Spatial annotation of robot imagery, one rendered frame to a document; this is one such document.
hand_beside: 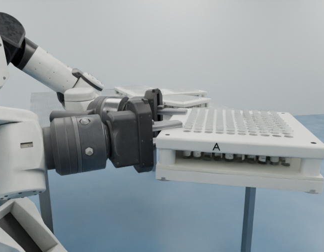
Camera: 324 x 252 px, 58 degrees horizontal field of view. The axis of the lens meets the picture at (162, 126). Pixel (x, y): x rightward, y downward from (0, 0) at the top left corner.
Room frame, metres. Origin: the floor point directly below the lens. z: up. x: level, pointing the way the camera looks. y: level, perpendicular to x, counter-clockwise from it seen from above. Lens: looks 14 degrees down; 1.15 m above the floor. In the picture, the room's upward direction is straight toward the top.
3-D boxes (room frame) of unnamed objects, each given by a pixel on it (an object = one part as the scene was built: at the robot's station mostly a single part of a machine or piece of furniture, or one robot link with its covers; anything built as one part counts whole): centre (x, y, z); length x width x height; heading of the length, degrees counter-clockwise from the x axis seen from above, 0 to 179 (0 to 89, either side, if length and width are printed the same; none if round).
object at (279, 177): (0.52, -0.13, 0.97); 0.24 x 0.24 x 0.02; 79
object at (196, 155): (0.46, -0.06, 1.00); 0.01 x 0.01 x 0.07
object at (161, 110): (0.60, -0.02, 1.04); 0.06 x 0.03 x 0.02; 71
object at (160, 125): (0.49, 0.00, 1.04); 0.06 x 0.03 x 0.02; 111
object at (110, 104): (0.64, 0.06, 1.02); 0.12 x 0.10 x 0.13; 71
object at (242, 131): (0.45, -0.13, 1.00); 0.01 x 0.01 x 0.07
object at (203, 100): (1.58, -0.10, 0.90); 0.25 x 0.24 x 0.02; 137
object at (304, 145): (0.52, -0.13, 1.02); 0.25 x 0.24 x 0.02; 169
